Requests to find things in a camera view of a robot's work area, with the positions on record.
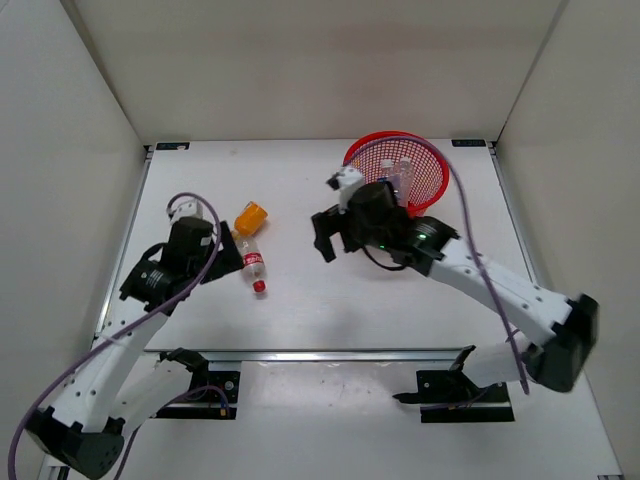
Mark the large orange bottle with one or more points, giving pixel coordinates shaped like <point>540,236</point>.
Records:
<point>251,219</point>

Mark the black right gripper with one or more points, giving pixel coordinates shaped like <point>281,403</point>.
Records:
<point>329,222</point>

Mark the red mesh plastic basket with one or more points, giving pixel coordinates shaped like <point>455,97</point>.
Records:
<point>431,172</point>

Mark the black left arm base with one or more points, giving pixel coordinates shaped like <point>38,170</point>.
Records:
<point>213,391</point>

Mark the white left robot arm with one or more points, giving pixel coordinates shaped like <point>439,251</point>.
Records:
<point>90,426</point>

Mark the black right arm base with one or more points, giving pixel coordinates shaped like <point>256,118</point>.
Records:
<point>449,397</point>

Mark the blue label water bottle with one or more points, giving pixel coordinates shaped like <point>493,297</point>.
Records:
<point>386,170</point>

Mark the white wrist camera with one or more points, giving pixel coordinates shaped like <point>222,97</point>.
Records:
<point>187,207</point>
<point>346,181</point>

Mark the red label clear bottle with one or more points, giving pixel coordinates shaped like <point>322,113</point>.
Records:
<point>254,270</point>

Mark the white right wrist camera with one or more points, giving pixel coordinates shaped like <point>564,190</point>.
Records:
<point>346,181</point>

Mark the clear plastic water bottle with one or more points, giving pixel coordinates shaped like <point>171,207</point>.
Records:
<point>404,180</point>

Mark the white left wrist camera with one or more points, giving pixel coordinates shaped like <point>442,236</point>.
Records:
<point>187,207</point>

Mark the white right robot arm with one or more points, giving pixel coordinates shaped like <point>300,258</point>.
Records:
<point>549,335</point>

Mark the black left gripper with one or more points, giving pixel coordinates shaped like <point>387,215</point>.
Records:
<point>230,258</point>

